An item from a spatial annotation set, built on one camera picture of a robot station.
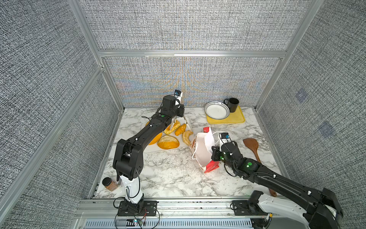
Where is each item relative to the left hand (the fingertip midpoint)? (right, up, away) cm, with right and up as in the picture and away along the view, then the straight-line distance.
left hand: (184, 103), depth 87 cm
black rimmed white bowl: (+27, -2, +30) cm, 40 cm away
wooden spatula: (+47, -27, +10) cm, 55 cm away
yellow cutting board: (+39, -8, +25) cm, 47 cm away
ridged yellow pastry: (-6, -14, +16) cm, 22 cm away
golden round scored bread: (-11, -25, +6) cm, 28 cm away
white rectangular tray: (-20, -29, +10) cm, 37 cm away
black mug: (+38, +2, +25) cm, 46 cm away
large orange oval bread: (-19, -23, +9) cm, 32 cm away
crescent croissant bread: (+1, -22, +10) cm, 24 cm away
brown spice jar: (-39, -44, -14) cm, 60 cm away
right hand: (+15, -24, -9) cm, 30 cm away
